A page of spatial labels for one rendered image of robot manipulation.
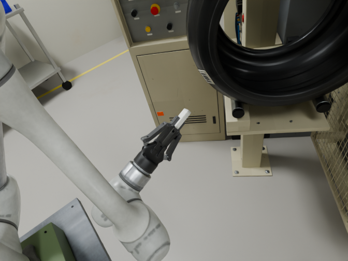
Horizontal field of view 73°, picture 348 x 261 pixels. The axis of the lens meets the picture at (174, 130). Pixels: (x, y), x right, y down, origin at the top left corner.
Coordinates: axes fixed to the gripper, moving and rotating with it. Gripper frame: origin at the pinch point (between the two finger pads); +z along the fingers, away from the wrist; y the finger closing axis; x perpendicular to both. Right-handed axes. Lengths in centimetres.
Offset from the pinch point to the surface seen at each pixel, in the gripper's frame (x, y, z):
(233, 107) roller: -0.9, 14.9, 16.3
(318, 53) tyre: 5, 26, 53
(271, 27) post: -13, 14, 55
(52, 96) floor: -268, -13, -55
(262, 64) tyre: -10.3, 20.0, 41.3
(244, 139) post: -42, 70, 23
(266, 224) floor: -17, 103, -10
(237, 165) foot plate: -56, 96, 10
